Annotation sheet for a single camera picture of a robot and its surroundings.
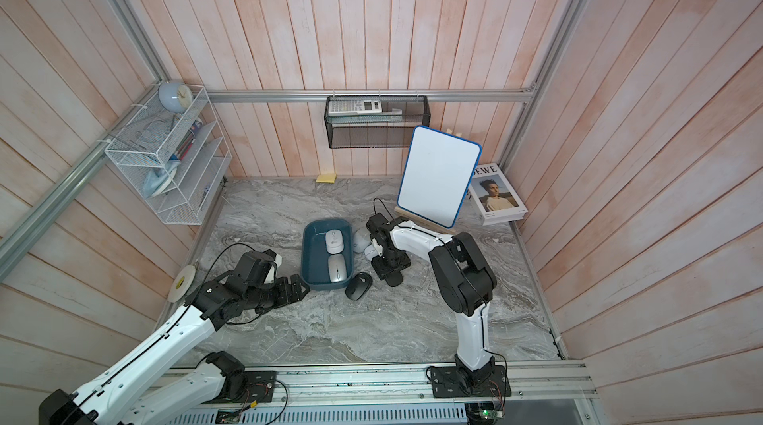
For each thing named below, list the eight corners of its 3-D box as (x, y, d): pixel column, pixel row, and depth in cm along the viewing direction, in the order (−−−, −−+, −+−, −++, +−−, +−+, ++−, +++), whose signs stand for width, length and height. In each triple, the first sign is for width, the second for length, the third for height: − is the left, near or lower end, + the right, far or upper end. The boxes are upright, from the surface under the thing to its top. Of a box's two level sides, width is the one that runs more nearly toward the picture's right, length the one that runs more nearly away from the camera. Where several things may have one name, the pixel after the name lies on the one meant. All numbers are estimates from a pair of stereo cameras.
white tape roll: (172, 303, 91) (165, 298, 88) (187, 269, 99) (181, 264, 95) (192, 303, 91) (186, 298, 88) (206, 269, 99) (200, 264, 96)
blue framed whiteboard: (393, 221, 109) (399, 146, 81) (407, 199, 116) (417, 124, 88) (445, 243, 103) (471, 171, 75) (456, 219, 109) (484, 145, 82)
